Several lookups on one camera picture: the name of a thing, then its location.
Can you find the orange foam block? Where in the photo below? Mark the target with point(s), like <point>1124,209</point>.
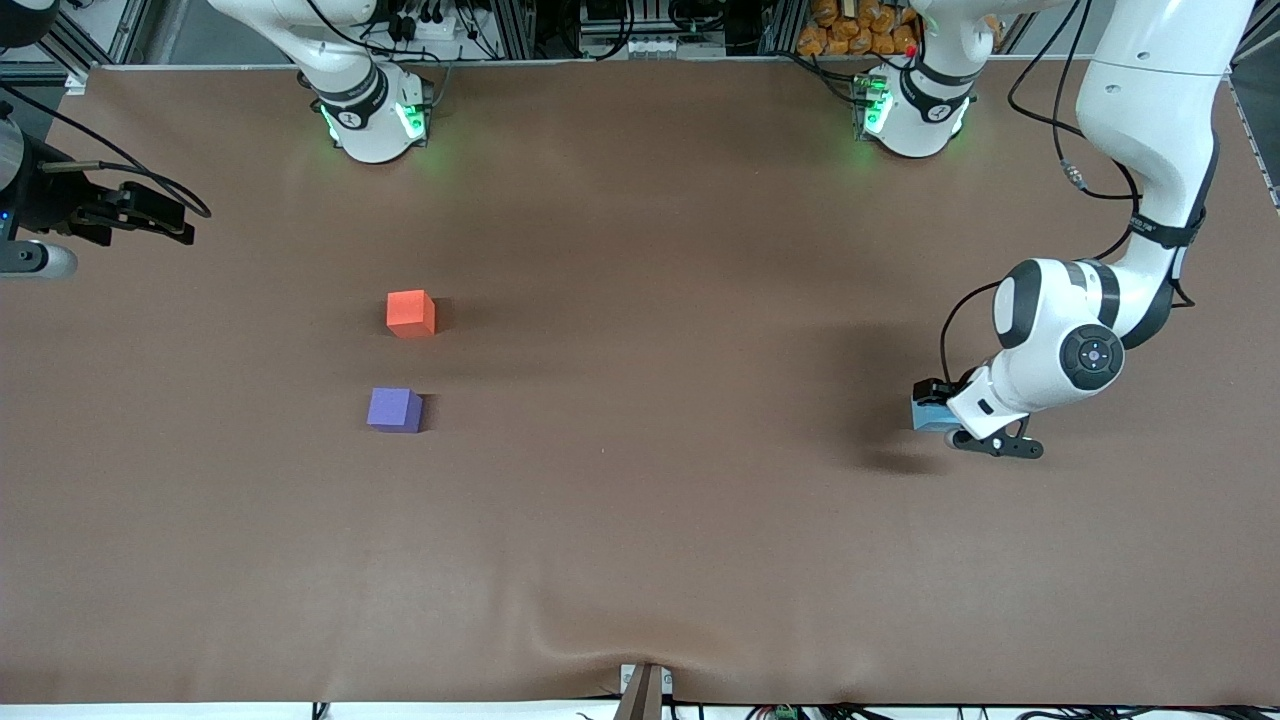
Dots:
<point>410,313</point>

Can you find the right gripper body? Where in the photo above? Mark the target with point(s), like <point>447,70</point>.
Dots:
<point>42,195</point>

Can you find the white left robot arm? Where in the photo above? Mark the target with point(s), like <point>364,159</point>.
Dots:
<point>1150,100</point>

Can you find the blue foam block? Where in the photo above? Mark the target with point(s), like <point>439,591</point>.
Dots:
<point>930,418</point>

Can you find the brown table mat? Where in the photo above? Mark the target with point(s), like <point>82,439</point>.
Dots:
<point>700,550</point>

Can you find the aluminium profile post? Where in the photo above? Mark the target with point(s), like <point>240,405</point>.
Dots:
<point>785,25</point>
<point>512,28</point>

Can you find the white power strip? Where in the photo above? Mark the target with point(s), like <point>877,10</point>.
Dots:
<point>428,25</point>

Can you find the table edge clamp bracket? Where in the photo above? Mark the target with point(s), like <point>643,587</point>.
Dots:
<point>645,690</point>

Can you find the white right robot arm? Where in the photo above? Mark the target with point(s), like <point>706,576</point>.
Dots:
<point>370,130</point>

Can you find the white terminal block row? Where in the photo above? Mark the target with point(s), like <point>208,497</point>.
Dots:
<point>675,46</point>

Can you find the bag of orange snacks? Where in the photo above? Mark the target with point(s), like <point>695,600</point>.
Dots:
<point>850,30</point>

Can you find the purple foam block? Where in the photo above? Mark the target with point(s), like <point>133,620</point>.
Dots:
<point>392,410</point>

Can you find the green terminal connector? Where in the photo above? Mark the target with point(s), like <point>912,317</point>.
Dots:
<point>784,713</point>

